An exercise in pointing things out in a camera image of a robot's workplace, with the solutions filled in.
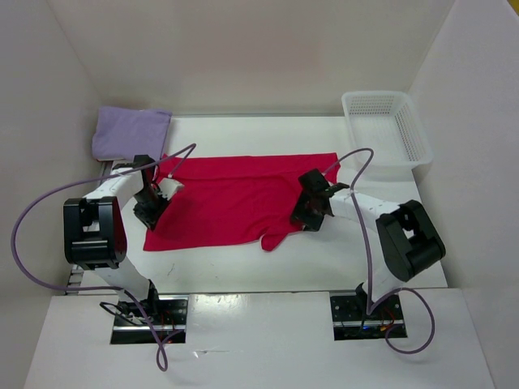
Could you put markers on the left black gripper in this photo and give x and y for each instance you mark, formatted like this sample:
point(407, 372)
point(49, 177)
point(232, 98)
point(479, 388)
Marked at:
point(151, 218)

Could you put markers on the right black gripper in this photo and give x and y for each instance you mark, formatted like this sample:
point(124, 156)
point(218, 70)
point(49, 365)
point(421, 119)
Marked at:
point(312, 224)

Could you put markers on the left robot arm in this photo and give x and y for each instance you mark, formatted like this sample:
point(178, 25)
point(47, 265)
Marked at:
point(95, 237)

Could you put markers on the white laundry basket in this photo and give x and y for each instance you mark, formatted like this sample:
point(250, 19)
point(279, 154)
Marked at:
point(388, 123)

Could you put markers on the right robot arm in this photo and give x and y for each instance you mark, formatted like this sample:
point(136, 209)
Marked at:
point(400, 238)

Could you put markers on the pink t shirt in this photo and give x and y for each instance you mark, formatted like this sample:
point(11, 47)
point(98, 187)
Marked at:
point(234, 200)

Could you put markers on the lavender t shirt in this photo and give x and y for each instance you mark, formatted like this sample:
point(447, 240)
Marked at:
point(122, 134)

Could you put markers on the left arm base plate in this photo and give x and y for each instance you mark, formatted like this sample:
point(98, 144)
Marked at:
point(169, 320)

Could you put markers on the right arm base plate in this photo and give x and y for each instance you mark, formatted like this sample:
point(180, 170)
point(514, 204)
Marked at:
point(350, 320)

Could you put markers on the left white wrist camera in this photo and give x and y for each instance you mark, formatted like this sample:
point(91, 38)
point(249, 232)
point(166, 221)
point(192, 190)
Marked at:
point(169, 187)

